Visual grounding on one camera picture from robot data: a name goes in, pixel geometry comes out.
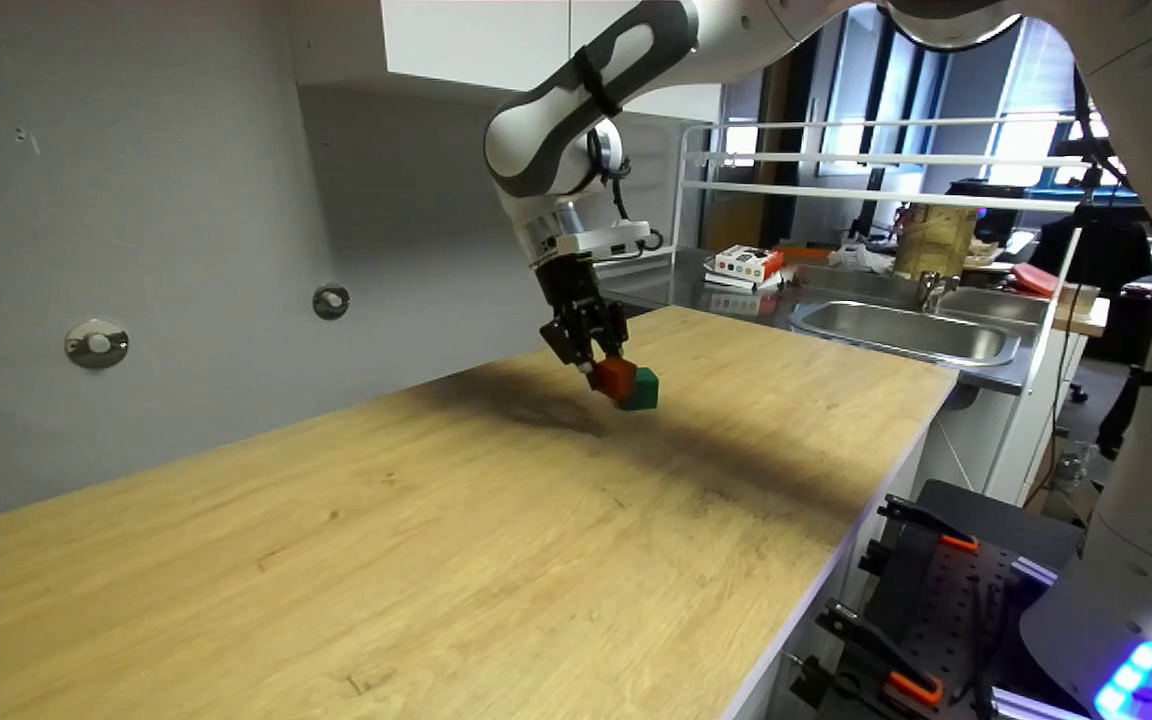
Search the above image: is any white dish rack frame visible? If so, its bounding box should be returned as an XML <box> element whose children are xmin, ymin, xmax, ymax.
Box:
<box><xmin>664</xmin><ymin>113</ymin><xmax>1114</xmax><ymax>323</ymax></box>

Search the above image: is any round wall socket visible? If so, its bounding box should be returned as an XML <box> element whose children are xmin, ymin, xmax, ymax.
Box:
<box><xmin>64</xmin><ymin>315</ymin><xmax>131</xmax><ymax>372</ymax></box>
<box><xmin>311</xmin><ymin>283</ymin><xmax>352</xmax><ymax>321</ymax></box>

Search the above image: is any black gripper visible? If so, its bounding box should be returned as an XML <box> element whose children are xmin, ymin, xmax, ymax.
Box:
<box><xmin>536</xmin><ymin>257</ymin><xmax>627</xmax><ymax>378</ymax></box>

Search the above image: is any green block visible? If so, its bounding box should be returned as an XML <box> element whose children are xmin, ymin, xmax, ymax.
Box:
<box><xmin>622</xmin><ymin>367</ymin><xmax>662</xmax><ymax>414</ymax></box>

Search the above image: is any stainless steel sink counter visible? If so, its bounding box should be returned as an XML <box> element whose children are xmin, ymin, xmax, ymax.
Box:
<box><xmin>627</xmin><ymin>252</ymin><xmax>1072</xmax><ymax>393</ymax></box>

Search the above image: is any colourful game box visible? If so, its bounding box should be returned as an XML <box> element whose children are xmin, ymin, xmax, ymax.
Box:
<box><xmin>710</xmin><ymin>244</ymin><xmax>789</xmax><ymax>288</ymax></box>

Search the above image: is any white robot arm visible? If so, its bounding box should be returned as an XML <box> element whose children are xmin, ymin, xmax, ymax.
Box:
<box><xmin>486</xmin><ymin>0</ymin><xmax>1152</xmax><ymax>378</ymax></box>

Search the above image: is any round wall socket left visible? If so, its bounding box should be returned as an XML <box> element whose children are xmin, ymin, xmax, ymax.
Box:
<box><xmin>64</xmin><ymin>315</ymin><xmax>131</xmax><ymax>372</ymax></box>

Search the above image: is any black orange clamp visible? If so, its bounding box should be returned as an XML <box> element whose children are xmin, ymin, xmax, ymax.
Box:
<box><xmin>794</xmin><ymin>600</ymin><xmax>947</xmax><ymax>720</ymax></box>

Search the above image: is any orange block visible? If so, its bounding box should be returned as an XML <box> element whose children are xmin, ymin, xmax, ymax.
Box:
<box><xmin>592</xmin><ymin>358</ymin><xmax>636</xmax><ymax>404</ymax></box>

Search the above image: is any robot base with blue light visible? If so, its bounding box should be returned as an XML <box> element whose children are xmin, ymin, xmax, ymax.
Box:
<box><xmin>1021</xmin><ymin>372</ymin><xmax>1152</xmax><ymax>720</ymax></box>

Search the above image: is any round wall socket right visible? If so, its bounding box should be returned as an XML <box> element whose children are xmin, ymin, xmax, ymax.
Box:
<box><xmin>311</xmin><ymin>283</ymin><xmax>352</xmax><ymax>321</ymax></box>

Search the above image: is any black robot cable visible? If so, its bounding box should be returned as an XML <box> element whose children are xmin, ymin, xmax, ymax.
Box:
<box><xmin>582</xmin><ymin>118</ymin><xmax>650</xmax><ymax>234</ymax></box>

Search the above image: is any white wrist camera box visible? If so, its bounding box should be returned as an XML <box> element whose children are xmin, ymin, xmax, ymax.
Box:
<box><xmin>577</xmin><ymin>219</ymin><xmax>662</xmax><ymax>262</ymax></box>

